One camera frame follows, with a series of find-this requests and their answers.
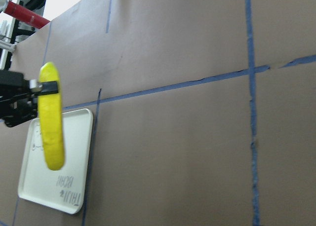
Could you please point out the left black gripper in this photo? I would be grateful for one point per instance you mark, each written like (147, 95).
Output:
(16, 102)

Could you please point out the red cylinder bottle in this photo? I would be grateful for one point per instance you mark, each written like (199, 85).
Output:
(24, 15)

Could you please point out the white rectangular tray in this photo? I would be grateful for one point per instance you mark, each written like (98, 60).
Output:
(63, 189)

